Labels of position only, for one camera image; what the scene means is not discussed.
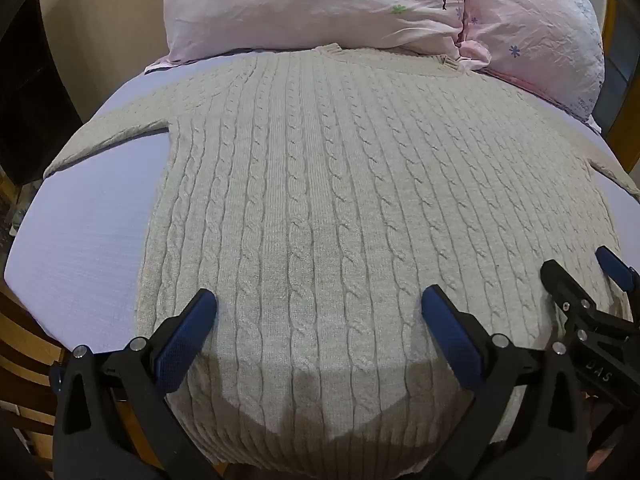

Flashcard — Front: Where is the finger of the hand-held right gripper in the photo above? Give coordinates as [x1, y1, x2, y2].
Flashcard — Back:
[541, 259, 612, 356]
[594, 246, 640, 293]

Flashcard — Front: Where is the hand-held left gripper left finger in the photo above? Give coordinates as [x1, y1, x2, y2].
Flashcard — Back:
[52, 288, 219, 480]

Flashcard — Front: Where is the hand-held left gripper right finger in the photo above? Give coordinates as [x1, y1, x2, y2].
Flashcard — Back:
[420, 285, 592, 480]

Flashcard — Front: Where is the cream cable-knit sweater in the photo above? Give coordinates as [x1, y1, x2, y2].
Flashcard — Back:
[44, 44, 637, 467]

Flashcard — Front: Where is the lavender bed sheet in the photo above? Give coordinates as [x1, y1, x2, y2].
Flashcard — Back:
[3, 51, 618, 362]

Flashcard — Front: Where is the wooden headboard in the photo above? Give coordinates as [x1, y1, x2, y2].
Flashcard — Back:
[570, 0, 640, 186]

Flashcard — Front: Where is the pink floral pillow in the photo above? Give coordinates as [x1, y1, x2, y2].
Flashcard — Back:
[457, 0, 607, 135]
[144, 0, 472, 72]

